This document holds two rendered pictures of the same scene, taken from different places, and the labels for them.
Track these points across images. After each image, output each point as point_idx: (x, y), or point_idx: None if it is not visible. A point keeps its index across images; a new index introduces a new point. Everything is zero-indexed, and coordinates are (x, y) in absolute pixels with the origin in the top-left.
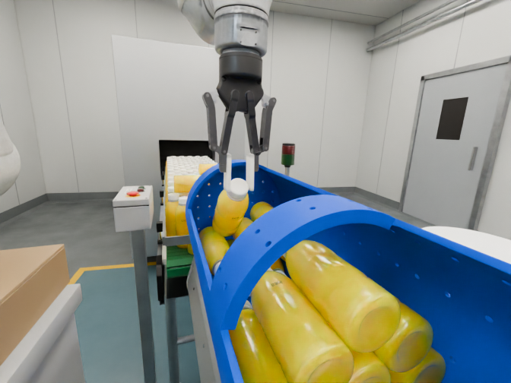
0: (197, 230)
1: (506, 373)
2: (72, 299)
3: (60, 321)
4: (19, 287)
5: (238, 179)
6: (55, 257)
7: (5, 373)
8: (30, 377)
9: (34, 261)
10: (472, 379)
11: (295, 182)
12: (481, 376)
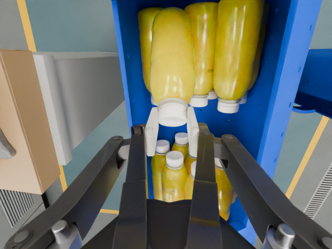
0: (128, 96)
1: (243, 218)
2: (49, 72)
3: (54, 90)
4: (20, 116)
5: (173, 117)
6: (8, 69)
7: (55, 131)
8: (64, 118)
9: (0, 86)
10: (238, 204)
11: (263, 131)
12: (240, 208)
